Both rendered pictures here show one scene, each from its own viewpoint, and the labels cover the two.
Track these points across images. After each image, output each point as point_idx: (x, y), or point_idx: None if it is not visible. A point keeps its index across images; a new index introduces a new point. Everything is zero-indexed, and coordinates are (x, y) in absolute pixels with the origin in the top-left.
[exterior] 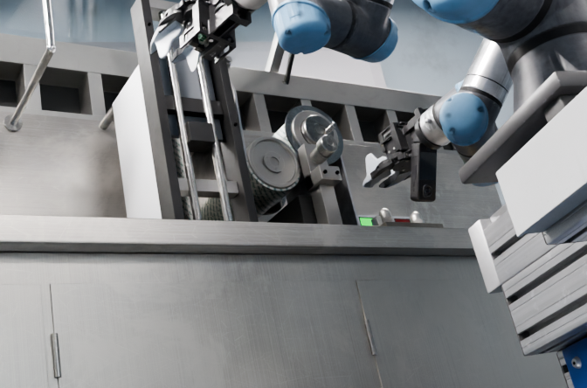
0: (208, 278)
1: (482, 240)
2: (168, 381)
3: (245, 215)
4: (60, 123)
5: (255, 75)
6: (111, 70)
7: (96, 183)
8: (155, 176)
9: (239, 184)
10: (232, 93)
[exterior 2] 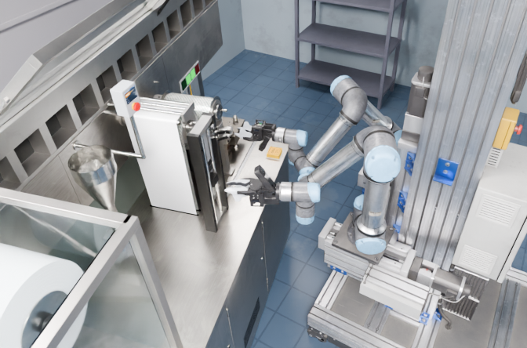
0: None
1: (323, 241)
2: (240, 289)
3: (223, 196)
4: (92, 127)
5: (147, 20)
6: (99, 72)
7: (111, 145)
8: (201, 203)
9: (222, 186)
10: (195, 117)
